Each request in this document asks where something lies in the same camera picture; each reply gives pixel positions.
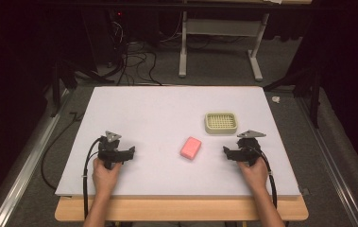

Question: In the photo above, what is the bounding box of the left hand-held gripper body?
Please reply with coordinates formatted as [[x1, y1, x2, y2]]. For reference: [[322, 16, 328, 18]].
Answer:
[[97, 130, 128, 170]]

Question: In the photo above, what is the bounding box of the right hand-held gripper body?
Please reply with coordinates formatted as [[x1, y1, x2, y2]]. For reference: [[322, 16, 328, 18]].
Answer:
[[235, 129, 267, 167]]

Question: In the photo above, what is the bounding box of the person's right hand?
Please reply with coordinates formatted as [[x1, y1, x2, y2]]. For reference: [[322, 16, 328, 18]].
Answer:
[[237, 156, 270, 194]]

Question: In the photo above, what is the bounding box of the person's left hand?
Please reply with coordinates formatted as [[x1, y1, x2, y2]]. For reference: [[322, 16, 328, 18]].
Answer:
[[92, 157, 123, 197]]

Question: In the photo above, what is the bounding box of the beige soap dish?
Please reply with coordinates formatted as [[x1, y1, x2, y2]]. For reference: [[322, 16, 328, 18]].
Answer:
[[204, 111, 239, 136]]

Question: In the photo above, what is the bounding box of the pink soap bar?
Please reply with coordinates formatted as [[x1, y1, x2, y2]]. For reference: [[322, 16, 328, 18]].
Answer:
[[179, 135, 203, 161]]

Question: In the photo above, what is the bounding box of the white foam board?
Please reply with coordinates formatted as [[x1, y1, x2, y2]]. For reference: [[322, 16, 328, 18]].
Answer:
[[54, 85, 301, 201]]

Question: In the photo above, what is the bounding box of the wooden table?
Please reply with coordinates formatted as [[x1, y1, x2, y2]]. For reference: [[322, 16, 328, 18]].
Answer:
[[54, 194, 310, 222]]

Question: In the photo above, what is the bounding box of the black metal stand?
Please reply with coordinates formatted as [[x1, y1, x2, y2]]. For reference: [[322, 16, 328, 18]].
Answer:
[[263, 61, 323, 130], [49, 58, 115, 118]]

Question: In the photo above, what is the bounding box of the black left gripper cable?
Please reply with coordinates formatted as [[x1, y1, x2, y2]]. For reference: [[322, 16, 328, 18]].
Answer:
[[82, 136, 103, 220]]

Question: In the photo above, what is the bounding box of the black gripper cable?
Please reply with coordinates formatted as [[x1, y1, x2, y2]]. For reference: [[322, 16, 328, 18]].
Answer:
[[82, 136, 103, 220], [244, 144, 278, 210]]

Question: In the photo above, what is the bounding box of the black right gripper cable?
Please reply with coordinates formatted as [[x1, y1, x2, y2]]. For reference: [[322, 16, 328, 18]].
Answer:
[[244, 144, 278, 210]]

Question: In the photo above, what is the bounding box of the black floor cable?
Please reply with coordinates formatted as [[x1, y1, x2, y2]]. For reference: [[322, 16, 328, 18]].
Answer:
[[40, 111, 85, 192]]

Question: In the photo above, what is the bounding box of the aluminium floor rail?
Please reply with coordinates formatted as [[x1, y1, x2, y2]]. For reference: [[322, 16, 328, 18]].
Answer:
[[295, 94, 358, 227], [0, 89, 73, 227]]

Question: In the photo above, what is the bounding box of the tangle of black floor cables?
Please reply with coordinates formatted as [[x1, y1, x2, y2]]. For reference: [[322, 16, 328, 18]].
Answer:
[[106, 18, 163, 87]]

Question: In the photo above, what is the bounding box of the white metal desk frame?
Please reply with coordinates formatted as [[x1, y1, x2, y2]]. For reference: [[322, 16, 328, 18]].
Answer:
[[178, 10, 271, 82]]

